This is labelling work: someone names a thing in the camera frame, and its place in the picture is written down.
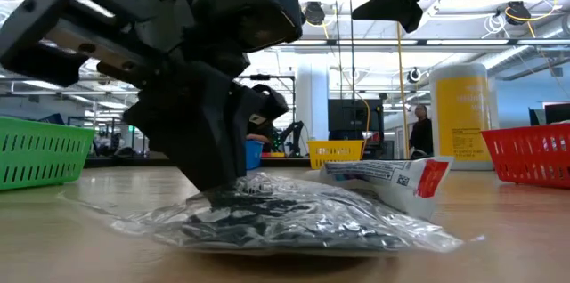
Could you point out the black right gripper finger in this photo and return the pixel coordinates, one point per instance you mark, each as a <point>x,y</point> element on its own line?
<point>398,7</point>

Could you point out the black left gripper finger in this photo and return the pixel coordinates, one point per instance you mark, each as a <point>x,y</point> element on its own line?
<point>191,131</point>
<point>269,102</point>

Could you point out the black item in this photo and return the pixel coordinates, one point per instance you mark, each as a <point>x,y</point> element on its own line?
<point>289,220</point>

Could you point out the black background robot arm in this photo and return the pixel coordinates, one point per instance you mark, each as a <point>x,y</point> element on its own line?
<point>291,134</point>

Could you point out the person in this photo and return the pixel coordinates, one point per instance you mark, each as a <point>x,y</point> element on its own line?
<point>420,134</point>
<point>259,138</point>

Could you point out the long LED light bar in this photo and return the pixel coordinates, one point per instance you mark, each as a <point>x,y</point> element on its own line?
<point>378,42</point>

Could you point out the white building column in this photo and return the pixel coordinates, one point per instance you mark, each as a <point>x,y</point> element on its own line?
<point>311,96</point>

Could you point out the blue plastic basket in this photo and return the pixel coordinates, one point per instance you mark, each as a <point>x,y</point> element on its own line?
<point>254,155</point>

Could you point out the yellow plastic basket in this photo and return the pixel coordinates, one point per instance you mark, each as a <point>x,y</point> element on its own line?
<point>336,154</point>

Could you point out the white canister with yellow label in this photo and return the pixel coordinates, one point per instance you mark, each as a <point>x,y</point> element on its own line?
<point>463,109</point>

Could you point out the white toothpaste tube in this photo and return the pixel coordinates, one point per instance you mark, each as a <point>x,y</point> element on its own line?
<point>383,176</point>

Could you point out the green plastic basket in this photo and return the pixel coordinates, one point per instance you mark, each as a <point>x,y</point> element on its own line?
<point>44,154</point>

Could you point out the red plastic basket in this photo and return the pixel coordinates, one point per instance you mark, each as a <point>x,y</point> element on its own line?
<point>530,154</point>

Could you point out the black background frame stand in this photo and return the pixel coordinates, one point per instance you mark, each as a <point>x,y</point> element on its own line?
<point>271,77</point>

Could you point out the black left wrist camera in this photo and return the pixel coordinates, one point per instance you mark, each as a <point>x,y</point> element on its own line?
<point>254,2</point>

